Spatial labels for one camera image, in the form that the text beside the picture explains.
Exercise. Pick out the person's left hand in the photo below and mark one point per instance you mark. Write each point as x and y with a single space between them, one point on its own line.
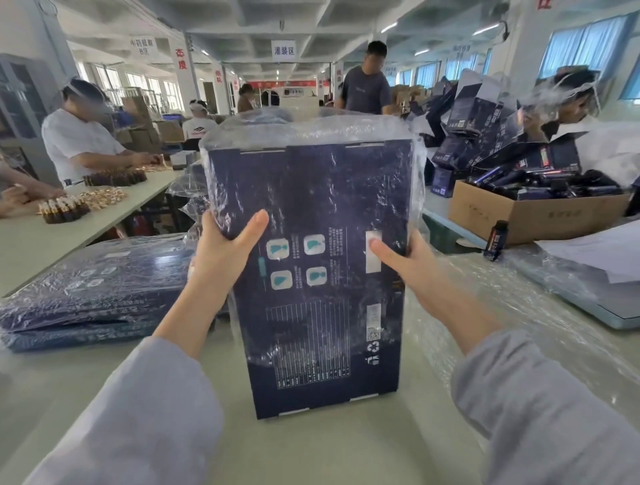
212 260

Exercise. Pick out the person's right hand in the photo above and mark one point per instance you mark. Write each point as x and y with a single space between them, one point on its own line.
417 272

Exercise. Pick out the person's left thumb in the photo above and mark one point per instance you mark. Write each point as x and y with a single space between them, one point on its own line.
249 229

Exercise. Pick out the person's right thumb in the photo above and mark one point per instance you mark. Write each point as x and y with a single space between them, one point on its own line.
387 252

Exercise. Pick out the plastic-wrapped navy carton bundle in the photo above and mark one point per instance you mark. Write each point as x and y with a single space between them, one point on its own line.
95 290
320 210

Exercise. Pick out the person's left forearm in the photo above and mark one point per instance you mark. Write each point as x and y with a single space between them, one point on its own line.
150 399

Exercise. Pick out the person's right forearm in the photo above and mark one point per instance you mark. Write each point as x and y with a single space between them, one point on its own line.
525 409

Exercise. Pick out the small dark bottle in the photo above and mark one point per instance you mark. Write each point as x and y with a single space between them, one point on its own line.
496 241

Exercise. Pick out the row of brown glass vials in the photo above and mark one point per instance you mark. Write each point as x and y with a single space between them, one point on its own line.
115 177

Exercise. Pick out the stack of cardboard boxes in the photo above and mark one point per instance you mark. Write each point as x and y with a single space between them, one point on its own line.
142 127

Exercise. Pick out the brown cardboard box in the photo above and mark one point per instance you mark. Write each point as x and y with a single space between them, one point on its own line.
530 215

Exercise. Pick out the pile of gold caps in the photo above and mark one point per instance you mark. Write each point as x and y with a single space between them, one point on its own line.
105 197

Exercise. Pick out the pile of navy folded cartons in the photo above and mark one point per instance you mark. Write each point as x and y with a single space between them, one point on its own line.
475 130

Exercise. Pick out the clear plastic wrap sheet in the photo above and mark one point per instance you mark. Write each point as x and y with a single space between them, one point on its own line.
530 320

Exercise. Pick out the heap of dark bottles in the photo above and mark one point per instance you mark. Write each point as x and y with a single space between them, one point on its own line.
545 182

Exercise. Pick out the white hanging sign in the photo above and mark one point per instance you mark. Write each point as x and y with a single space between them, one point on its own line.
283 50
143 45

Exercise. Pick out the cluster of brown glass vials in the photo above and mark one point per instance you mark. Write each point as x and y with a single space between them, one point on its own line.
62 209

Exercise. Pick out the white paper sheets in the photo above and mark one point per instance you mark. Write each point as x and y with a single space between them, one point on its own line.
595 250

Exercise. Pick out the light blue tray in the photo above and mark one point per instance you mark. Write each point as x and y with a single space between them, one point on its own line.
600 300

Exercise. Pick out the white plastic bag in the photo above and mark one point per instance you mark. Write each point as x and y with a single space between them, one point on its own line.
610 150

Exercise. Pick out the grey metal cabinet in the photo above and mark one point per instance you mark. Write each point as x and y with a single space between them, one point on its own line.
25 115

